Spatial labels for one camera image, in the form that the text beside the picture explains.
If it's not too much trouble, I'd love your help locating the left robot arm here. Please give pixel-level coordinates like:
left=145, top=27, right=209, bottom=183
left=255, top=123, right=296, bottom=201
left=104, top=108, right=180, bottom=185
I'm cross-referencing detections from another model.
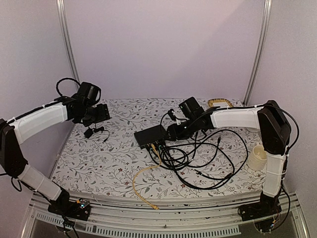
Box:
left=0, top=77, right=110, bottom=215

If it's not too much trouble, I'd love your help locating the front aluminium rail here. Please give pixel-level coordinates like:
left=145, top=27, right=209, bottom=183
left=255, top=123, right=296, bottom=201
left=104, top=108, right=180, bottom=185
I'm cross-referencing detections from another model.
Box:
left=21, top=192, right=310, bottom=238

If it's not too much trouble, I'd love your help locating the right aluminium frame post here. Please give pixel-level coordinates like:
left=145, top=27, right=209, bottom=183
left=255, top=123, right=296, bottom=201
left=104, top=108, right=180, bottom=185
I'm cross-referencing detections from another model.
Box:
left=243, top=0, right=272, bottom=105

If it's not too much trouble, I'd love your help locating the yellow ethernet cable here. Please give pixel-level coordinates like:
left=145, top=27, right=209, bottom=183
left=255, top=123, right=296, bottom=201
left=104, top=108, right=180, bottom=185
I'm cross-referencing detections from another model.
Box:
left=132, top=146, right=163, bottom=211

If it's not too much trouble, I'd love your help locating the floral table mat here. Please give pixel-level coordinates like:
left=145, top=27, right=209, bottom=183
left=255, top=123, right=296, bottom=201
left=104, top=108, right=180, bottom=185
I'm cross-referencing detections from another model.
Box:
left=52, top=98, right=265, bottom=200

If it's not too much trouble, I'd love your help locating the black network switch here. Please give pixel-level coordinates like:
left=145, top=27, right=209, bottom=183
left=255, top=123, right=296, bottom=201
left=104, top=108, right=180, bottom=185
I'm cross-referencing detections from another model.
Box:
left=134, top=125, right=167, bottom=149

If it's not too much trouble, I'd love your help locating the black cable bundle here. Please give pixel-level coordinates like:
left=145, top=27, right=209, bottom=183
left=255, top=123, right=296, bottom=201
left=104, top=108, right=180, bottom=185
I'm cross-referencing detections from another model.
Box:
left=146, top=128, right=249, bottom=191

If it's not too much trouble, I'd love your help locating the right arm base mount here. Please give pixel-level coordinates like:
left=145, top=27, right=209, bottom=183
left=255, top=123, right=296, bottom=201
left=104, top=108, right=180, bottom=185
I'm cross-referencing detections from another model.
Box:
left=238, top=193, right=282, bottom=221

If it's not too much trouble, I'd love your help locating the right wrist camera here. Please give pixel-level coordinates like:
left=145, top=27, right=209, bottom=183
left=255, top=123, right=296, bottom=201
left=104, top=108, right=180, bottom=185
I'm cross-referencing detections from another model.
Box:
left=167, top=109, right=181, bottom=125

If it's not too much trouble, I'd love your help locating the black power adapter plug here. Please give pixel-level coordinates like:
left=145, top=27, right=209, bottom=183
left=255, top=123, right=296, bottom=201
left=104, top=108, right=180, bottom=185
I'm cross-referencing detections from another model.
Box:
left=84, top=126, right=110, bottom=143

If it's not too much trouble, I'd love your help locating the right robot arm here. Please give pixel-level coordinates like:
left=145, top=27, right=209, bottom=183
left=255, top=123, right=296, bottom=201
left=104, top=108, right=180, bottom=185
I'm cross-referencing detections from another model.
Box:
left=161, top=97, right=295, bottom=216

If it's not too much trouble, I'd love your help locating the white square box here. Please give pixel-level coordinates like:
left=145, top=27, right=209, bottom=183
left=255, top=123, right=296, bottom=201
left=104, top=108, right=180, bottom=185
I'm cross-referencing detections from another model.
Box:
left=213, top=103, right=230, bottom=108

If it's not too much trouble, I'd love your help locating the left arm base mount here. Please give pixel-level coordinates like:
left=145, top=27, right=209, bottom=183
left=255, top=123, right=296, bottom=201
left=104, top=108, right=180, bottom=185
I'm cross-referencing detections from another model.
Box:
left=48, top=197, right=91, bottom=221

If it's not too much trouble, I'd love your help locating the left aluminium frame post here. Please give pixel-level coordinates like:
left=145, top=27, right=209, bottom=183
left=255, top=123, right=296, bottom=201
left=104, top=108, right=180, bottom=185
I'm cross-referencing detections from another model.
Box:
left=56, top=0, right=81, bottom=83

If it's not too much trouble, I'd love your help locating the cream ribbed cup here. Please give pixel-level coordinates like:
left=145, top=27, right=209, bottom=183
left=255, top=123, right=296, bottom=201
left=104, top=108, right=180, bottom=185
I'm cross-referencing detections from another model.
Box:
left=246, top=145, right=267, bottom=171

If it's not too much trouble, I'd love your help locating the aluminium frame post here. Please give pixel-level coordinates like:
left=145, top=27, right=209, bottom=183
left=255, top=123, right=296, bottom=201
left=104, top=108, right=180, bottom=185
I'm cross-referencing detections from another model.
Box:
left=243, top=0, right=272, bottom=105
left=56, top=0, right=81, bottom=83

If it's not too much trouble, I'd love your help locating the woven bamboo tray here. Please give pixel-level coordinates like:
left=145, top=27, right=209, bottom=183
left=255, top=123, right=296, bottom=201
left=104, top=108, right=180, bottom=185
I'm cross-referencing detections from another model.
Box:
left=208, top=98, right=233, bottom=108

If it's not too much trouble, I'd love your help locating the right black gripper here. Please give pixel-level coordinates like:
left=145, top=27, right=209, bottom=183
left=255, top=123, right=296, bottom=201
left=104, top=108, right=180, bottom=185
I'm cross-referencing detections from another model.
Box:
left=163, top=117, right=198, bottom=142

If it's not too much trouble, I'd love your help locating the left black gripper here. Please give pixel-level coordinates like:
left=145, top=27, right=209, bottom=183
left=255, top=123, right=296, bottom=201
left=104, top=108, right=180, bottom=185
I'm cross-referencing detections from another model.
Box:
left=77, top=103, right=110, bottom=127

